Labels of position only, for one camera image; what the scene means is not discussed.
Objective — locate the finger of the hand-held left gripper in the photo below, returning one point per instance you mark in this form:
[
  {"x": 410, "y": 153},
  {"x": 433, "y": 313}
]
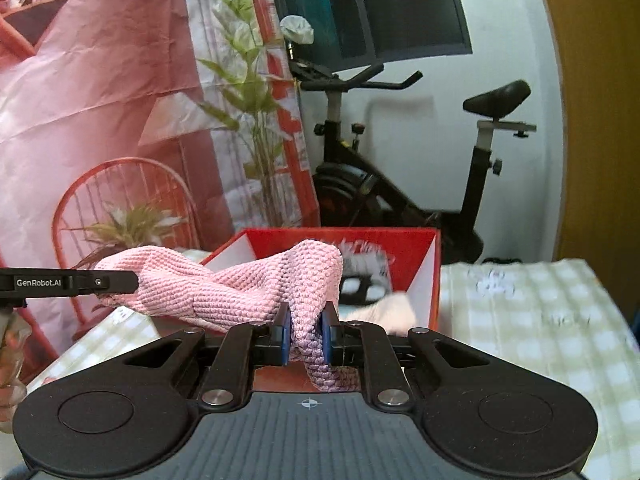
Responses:
[{"x": 107, "y": 282}]

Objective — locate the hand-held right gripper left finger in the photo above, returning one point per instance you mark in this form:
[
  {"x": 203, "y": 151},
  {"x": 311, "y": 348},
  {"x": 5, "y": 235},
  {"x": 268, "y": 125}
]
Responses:
[{"x": 285, "y": 335}]

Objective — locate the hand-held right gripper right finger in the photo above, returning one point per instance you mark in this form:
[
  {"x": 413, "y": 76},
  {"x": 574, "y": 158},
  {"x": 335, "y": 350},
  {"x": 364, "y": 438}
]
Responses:
[{"x": 327, "y": 335}]

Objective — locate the pink knitted cloth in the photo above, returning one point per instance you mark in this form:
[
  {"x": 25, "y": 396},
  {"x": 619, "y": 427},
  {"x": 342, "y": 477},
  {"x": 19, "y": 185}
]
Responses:
[{"x": 240, "y": 290}]

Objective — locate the red strawberry cardboard box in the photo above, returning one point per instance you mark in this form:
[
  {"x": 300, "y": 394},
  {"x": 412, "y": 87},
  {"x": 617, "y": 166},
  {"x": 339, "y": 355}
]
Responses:
[{"x": 425, "y": 270}]

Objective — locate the person's left hand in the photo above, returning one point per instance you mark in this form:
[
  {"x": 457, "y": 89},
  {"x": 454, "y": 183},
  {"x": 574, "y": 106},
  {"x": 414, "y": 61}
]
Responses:
[{"x": 10, "y": 360}]

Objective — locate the cream knitted cloth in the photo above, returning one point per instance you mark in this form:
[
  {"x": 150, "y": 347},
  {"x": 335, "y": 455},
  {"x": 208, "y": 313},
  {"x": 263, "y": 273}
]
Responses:
[{"x": 385, "y": 315}]

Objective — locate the black exercise bike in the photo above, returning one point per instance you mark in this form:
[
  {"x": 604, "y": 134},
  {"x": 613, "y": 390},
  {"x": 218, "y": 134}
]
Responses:
[{"x": 350, "y": 185}]

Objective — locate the printed backdrop poster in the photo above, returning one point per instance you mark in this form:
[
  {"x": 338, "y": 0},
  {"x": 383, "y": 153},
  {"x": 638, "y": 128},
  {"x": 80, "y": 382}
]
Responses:
[{"x": 100, "y": 110}]

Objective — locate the green checkered tablecloth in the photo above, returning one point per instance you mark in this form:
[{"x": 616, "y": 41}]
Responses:
[{"x": 530, "y": 335}]

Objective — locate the white crumpled cloth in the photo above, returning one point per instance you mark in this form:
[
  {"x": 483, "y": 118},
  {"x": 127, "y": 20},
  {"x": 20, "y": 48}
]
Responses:
[{"x": 297, "y": 30}]

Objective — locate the dark window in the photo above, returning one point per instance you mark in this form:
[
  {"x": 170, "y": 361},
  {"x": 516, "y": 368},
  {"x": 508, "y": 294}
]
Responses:
[{"x": 390, "y": 10}]

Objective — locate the wooden door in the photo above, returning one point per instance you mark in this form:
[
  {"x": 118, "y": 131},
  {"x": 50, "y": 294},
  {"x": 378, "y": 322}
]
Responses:
[{"x": 595, "y": 110}]

